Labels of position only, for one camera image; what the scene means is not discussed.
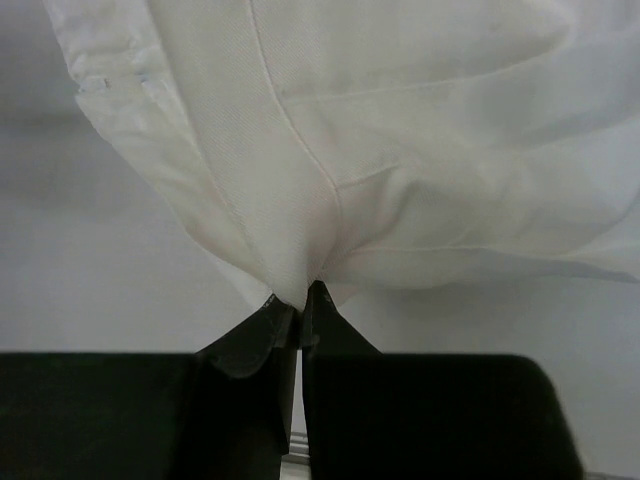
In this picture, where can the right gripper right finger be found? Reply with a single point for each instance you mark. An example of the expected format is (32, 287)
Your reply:
(375, 415)

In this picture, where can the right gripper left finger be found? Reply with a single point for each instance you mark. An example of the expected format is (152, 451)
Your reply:
(241, 413)

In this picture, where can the white skirt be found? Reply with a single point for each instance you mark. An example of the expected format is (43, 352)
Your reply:
(375, 144)

